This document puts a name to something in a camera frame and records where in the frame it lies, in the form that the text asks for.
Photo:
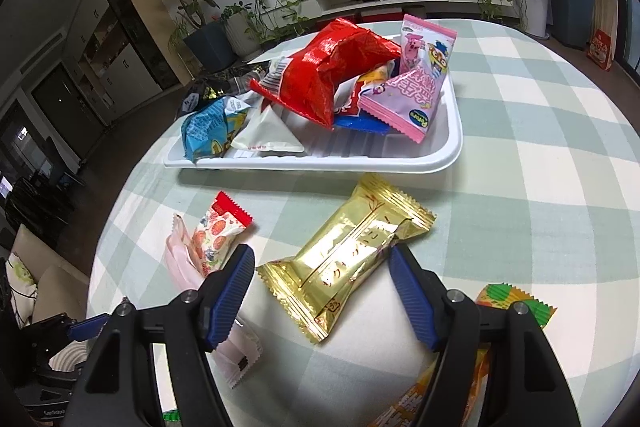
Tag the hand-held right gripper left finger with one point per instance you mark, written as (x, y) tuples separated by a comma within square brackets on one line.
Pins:
[(227, 302)]

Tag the pink cartoon snack packet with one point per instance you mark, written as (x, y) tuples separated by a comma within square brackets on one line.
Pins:
[(415, 92)]

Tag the tall plant in blue pot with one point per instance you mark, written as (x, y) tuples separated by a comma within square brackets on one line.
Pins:
[(207, 42)]

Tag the red paper bag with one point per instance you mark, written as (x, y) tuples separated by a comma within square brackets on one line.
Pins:
[(600, 49)]

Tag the white wall cabinet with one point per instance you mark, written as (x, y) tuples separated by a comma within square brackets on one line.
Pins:
[(120, 57)]

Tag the large red snack bag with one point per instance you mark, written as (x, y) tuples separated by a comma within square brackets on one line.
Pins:
[(320, 67)]

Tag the beige sofa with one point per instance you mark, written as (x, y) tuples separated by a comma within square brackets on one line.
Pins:
[(55, 287)]

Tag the white plastic tray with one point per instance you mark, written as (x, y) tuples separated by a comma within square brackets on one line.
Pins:
[(425, 152)]

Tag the dark door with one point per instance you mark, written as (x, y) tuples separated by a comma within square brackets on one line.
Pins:
[(60, 107)]

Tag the white snack packet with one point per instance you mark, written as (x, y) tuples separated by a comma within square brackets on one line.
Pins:
[(265, 134)]

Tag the black snack packet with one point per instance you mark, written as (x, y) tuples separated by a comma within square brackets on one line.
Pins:
[(210, 89)]

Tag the orange snack packet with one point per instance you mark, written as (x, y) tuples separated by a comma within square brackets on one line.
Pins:
[(520, 299)]

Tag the gold foil snack packet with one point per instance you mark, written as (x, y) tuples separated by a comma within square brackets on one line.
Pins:
[(345, 252)]

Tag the printed cushion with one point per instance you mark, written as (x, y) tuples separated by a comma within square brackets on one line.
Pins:
[(20, 282)]

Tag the blue and yellow chip bag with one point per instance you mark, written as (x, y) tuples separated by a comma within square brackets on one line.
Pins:
[(360, 123)]

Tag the small plant in grey pot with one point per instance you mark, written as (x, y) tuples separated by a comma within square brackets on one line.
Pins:
[(240, 32)]

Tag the person's left leg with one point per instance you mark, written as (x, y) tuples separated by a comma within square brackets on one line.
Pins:
[(65, 357)]

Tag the small red strawberry packet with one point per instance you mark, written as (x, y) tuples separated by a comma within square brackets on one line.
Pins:
[(220, 227)]

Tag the long pale pink packet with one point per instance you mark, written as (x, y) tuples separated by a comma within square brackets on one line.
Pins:
[(182, 257)]

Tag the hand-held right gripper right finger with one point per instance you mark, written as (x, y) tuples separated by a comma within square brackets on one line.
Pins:
[(412, 302)]

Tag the light blue snack packet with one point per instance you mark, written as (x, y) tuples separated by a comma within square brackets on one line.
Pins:
[(210, 132)]

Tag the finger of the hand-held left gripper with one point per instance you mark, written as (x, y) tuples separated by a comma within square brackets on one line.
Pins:
[(87, 327)]

